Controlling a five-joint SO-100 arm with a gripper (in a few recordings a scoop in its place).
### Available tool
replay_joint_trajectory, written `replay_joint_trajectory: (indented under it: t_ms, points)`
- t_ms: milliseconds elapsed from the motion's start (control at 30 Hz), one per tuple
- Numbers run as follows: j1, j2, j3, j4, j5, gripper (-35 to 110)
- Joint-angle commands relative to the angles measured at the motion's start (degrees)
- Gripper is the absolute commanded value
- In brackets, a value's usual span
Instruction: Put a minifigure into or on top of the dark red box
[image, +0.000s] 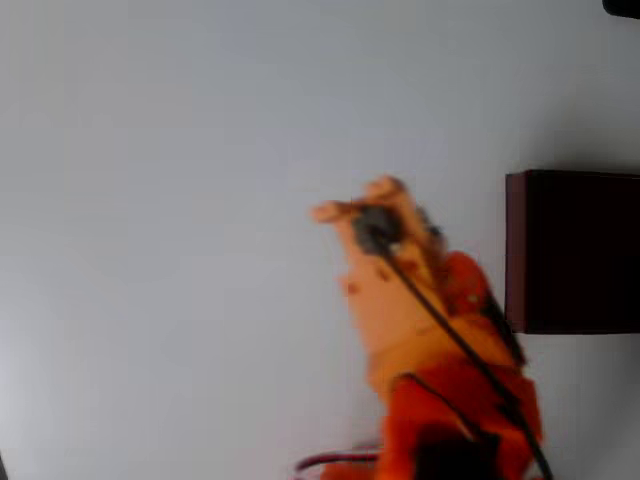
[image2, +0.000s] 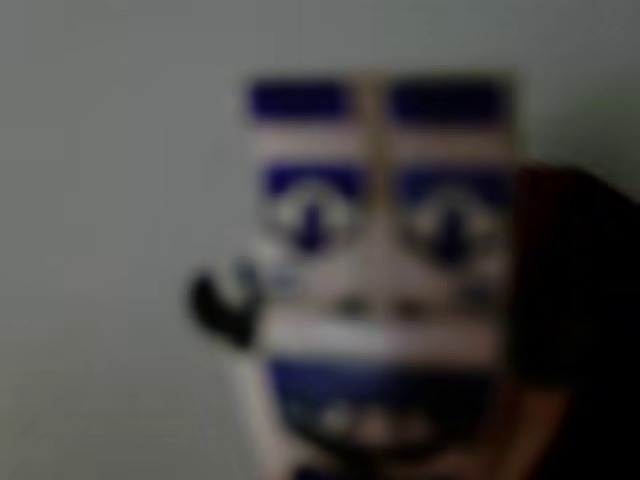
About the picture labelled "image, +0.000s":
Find dark brown box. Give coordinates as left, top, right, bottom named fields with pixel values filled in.
left=504, top=168, right=640, bottom=337

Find black object at edge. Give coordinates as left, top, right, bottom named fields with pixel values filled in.
left=601, top=0, right=640, bottom=21

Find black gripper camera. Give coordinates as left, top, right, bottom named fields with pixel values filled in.
left=349, top=204, right=404, bottom=257

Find black camera cable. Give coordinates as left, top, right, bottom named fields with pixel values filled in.
left=377, top=242, right=555, bottom=480

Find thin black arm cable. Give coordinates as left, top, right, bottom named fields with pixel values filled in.
left=407, top=371, right=484, bottom=444

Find red and black wires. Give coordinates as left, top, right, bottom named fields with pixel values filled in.
left=293, top=446, right=384, bottom=475

